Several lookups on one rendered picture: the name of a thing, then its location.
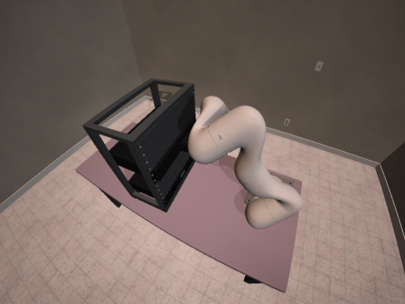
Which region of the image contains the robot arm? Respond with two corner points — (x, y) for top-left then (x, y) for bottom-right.
(188, 96), (303, 229)

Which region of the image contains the black server rack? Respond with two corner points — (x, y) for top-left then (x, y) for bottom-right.
(82, 79), (196, 213)

